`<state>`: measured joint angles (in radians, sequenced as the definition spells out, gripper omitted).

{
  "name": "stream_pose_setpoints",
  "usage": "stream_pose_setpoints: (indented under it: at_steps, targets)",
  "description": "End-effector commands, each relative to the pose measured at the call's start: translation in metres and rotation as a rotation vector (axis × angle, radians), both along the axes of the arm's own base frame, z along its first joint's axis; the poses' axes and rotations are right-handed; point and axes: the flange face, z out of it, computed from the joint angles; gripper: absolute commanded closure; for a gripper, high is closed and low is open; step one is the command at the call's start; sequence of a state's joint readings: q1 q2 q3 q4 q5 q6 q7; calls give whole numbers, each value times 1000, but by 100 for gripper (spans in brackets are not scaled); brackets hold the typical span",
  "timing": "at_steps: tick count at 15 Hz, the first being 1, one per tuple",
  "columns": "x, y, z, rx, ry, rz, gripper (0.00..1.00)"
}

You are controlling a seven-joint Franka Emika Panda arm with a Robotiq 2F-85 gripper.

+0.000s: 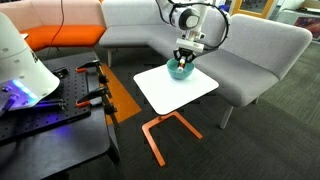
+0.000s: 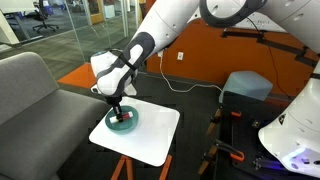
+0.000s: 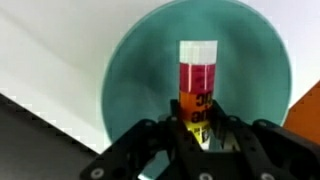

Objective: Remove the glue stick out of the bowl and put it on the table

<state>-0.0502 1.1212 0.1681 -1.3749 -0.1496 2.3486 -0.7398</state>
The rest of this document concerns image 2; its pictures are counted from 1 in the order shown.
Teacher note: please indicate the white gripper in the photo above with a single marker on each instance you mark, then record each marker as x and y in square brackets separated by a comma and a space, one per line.
[130, 90]

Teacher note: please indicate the red and white glue stick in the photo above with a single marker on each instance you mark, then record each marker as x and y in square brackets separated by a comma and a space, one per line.
[126, 115]

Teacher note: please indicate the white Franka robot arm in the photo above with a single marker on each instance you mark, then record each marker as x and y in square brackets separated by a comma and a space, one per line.
[166, 23]

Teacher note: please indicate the teal bowl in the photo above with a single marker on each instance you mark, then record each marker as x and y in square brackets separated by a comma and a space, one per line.
[126, 126]

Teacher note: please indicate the grey sectional sofa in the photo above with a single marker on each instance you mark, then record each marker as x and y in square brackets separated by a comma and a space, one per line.
[36, 126]

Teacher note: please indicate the wooden door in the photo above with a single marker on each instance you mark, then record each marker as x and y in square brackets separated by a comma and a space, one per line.
[96, 11]

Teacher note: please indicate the black robot table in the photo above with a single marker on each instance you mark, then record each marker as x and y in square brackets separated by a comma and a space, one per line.
[223, 106]

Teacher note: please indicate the black office chair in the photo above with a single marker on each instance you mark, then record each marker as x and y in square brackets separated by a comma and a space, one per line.
[43, 16]

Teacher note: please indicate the pale blue box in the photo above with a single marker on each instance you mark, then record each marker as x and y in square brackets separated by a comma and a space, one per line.
[245, 85]

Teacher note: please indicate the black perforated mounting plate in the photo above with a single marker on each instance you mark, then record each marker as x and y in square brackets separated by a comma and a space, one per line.
[246, 143]

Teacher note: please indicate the white desk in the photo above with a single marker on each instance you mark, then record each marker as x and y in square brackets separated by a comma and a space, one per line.
[10, 30]

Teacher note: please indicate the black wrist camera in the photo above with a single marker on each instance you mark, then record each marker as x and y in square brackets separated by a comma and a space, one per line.
[113, 100]

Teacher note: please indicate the white side table orange frame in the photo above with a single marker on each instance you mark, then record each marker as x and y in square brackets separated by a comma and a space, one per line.
[146, 136]

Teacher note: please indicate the white wall outlet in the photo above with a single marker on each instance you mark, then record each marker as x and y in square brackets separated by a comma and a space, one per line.
[180, 56]

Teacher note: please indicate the small black bracket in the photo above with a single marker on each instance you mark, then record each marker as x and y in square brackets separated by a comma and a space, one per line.
[256, 123]

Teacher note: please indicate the black wall rail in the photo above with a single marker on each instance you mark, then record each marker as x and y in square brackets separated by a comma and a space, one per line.
[273, 43]

